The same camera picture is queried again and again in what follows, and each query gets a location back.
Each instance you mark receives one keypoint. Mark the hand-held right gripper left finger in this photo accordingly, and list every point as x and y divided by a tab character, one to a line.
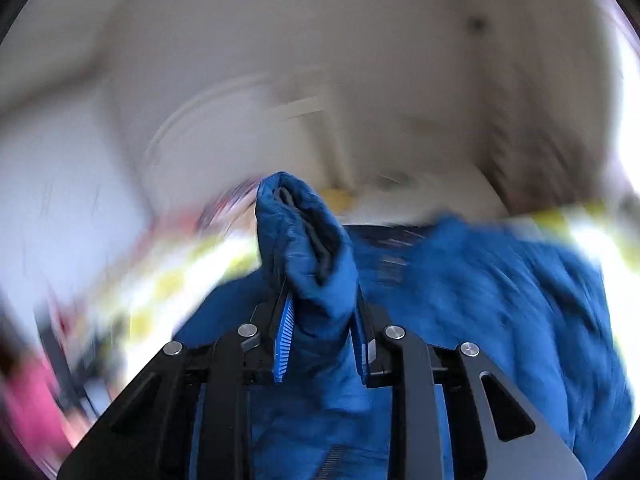
282	340

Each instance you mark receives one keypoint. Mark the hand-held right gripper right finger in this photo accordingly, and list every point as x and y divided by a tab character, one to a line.
360	352

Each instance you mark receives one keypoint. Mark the blue padded jacket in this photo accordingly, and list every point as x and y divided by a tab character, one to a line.
450	285

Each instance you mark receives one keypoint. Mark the yellow white checked blanket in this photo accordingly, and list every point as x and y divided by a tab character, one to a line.
165	280

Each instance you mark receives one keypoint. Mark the patterned pillow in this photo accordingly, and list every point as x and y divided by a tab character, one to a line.
225	205

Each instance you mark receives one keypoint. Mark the yellow pillow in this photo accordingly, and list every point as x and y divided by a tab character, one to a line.
335	198

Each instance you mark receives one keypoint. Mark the white bed headboard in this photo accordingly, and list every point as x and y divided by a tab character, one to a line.
225	135

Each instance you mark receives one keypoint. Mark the pink cloth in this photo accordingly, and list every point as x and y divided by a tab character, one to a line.
30	405

